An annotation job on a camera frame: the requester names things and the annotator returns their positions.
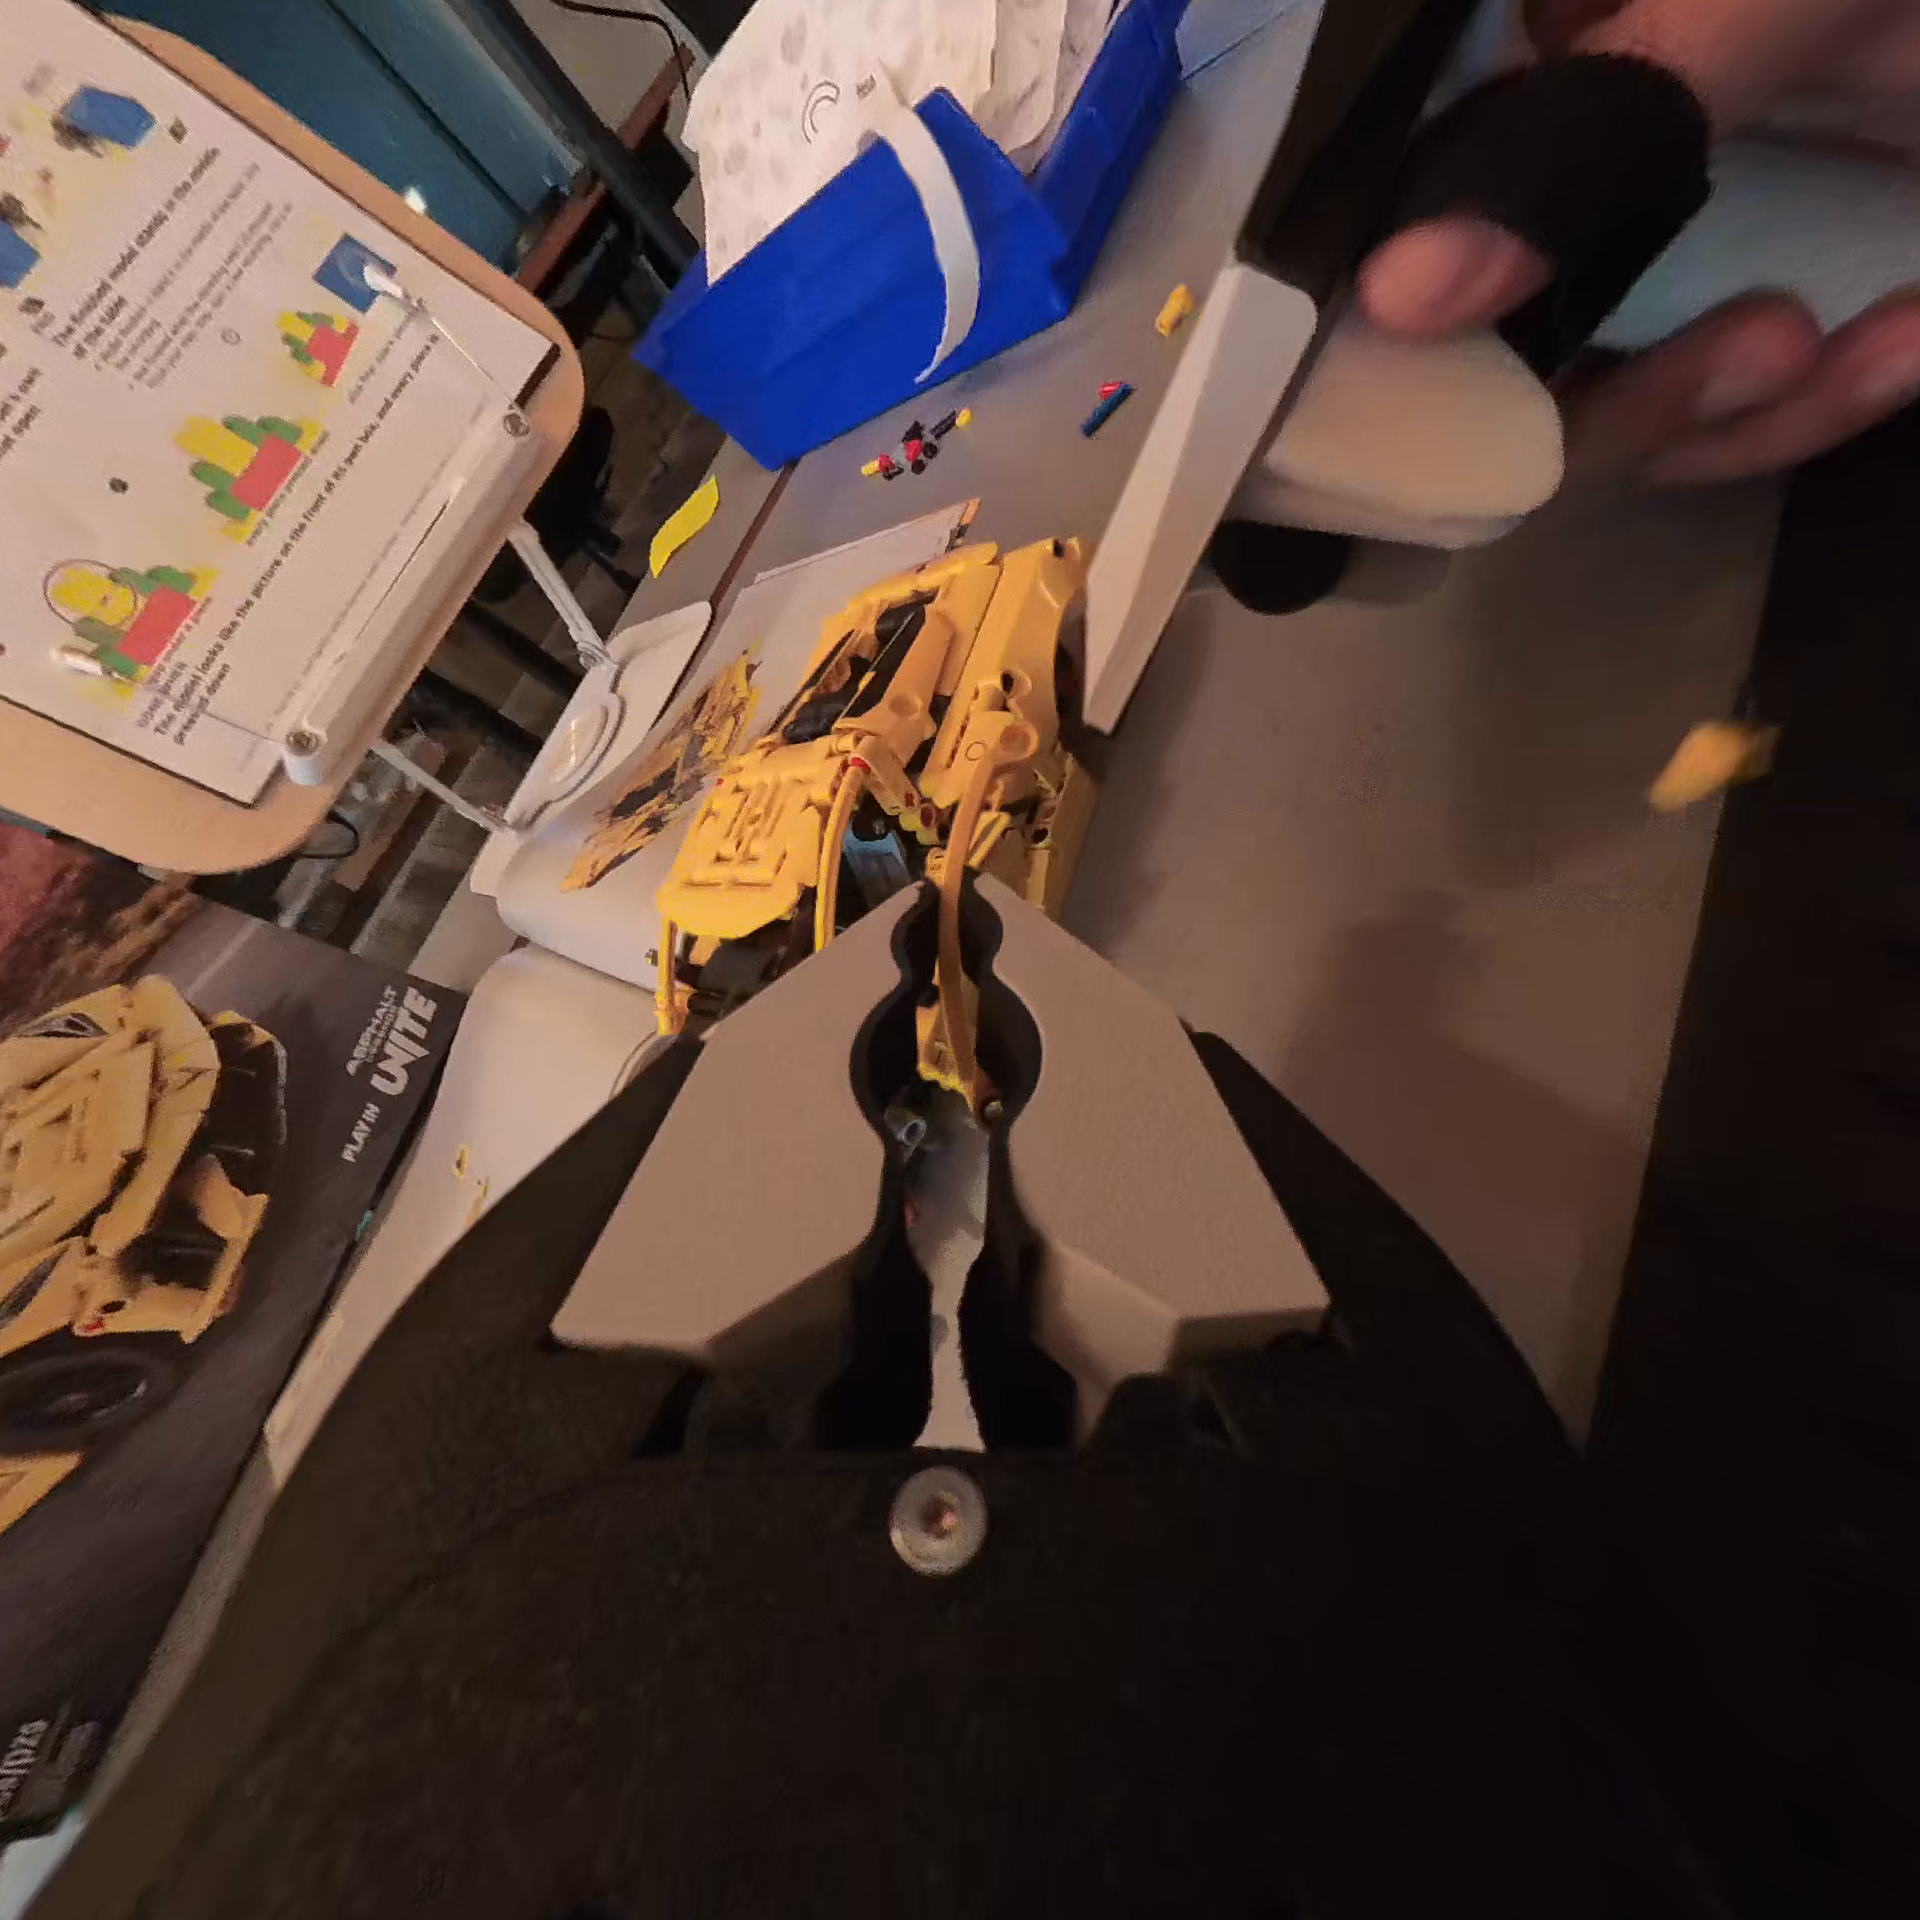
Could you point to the grey desk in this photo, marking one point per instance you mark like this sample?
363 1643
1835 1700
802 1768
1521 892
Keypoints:
1426 900

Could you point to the printed instruction sheet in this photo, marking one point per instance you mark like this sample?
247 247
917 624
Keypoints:
226 453

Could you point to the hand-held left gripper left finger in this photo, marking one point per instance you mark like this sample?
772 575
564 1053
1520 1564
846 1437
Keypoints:
737 1200

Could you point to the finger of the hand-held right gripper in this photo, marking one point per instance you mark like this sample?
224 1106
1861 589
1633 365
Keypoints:
1185 482

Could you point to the yellow toy bracket piece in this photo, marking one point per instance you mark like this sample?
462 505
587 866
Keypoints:
1710 764

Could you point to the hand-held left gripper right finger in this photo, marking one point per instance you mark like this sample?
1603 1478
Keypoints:
1152 1186

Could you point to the white printed bag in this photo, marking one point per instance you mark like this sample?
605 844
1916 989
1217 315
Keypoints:
812 107

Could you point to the small cluster of toy pins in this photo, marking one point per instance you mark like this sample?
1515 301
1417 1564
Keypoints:
916 445

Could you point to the white plastic strip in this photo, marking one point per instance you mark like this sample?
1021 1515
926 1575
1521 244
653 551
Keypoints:
950 256

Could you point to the blue plastic bin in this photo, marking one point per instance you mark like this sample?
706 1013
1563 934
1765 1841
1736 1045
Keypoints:
839 315

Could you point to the yellow toy brick car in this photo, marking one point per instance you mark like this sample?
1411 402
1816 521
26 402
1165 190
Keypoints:
782 810

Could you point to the toy car set box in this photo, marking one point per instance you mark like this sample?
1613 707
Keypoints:
152 1200

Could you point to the open instruction booklet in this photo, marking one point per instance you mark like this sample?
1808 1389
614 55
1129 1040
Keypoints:
524 1050

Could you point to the person's right hand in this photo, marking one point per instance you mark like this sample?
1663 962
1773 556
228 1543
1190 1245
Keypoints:
1772 378

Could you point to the yellow sticky note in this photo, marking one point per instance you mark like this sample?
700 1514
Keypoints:
682 523

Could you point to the small blue red toy pin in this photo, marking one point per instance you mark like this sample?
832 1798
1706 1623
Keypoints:
1108 410

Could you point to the small yellow toy connector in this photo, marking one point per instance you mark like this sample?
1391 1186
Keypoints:
1174 307

